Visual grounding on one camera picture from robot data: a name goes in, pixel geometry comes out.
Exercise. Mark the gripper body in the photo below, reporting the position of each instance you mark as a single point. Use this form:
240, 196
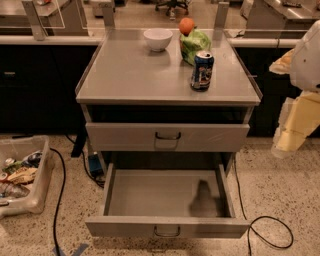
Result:
307, 63

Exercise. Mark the crumpled snack bags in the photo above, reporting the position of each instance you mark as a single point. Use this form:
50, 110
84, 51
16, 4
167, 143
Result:
17, 174

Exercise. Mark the grey metal drawer cabinet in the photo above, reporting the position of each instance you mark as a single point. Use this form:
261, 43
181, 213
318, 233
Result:
126, 82

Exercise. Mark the blue power box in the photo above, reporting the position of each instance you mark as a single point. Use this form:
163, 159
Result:
95, 167

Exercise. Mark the green chip bag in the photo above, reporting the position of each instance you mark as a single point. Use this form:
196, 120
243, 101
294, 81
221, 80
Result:
195, 41

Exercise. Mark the white ceramic bowl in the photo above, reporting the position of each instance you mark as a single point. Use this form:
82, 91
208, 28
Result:
158, 39

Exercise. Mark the clear plastic bin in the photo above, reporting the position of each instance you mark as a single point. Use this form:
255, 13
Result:
34, 202

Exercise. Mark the blue soda can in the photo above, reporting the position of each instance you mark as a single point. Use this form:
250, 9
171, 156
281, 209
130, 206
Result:
202, 71

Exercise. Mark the grey drawer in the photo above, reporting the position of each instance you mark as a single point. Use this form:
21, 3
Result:
167, 137
166, 204

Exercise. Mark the black office chair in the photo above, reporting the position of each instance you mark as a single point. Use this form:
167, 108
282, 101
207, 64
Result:
171, 5

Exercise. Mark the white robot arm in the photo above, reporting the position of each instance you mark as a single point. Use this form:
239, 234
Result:
302, 63

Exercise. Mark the orange fruit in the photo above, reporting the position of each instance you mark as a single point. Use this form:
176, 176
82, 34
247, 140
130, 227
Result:
186, 25

